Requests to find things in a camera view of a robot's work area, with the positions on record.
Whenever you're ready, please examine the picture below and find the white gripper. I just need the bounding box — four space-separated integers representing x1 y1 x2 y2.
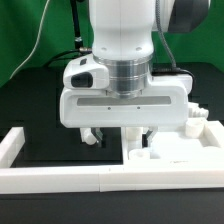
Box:
60 56 193 147

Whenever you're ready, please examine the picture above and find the white square tabletop part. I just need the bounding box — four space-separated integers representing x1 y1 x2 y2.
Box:
121 118 224 168

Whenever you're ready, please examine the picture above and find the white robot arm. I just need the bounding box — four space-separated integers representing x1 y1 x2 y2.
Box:
60 0 211 145

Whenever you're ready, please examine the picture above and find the black pole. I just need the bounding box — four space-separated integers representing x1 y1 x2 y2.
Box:
70 0 85 55

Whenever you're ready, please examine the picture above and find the white U-shaped obstacle fence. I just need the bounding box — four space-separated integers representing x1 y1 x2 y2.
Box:
0 127 224 194

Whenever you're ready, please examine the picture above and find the black cable bundle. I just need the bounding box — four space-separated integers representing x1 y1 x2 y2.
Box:
46 47 94 68

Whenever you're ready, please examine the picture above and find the white cable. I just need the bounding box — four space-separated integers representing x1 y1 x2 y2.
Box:
10 0 52 79

